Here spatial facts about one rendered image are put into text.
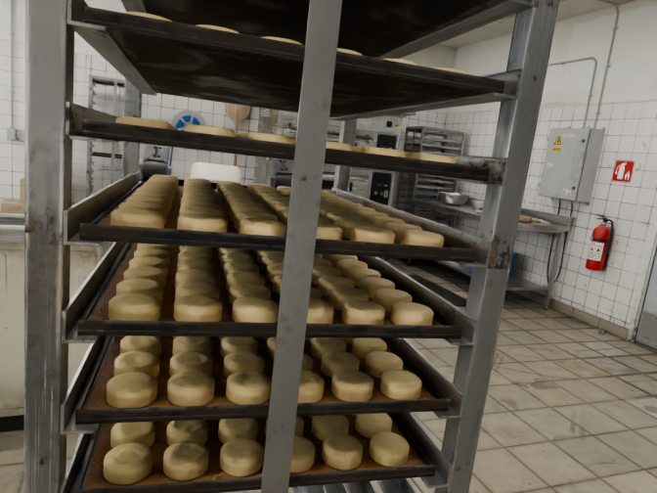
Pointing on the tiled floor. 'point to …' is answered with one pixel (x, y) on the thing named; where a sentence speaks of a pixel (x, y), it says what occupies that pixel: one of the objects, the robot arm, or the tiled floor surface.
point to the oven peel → (237, 112)
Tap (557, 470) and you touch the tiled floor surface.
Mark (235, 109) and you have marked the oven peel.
